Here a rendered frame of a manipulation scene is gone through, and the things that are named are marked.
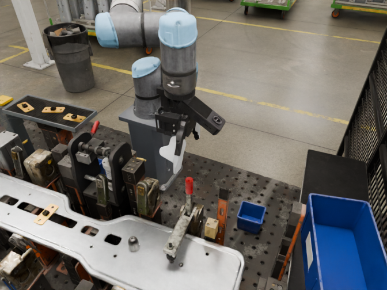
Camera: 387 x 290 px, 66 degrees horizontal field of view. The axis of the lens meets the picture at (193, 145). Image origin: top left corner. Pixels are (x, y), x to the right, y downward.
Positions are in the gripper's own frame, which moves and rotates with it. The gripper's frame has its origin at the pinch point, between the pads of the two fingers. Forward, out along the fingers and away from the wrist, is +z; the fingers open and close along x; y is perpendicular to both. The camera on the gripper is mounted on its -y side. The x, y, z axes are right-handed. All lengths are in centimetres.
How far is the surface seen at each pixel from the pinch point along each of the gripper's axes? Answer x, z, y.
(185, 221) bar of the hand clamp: 4.4, 22.0, -0.4
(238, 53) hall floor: -394, 129, 76
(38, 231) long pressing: 20, 29, 44
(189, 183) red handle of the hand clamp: 1.0, 8.9, -0.5
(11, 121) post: -17, 22, 92
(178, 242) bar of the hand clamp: 11.9, 22.1, -1.3
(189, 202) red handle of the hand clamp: 0.7, 17.7, -0.3
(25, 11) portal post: -247, 55, 330
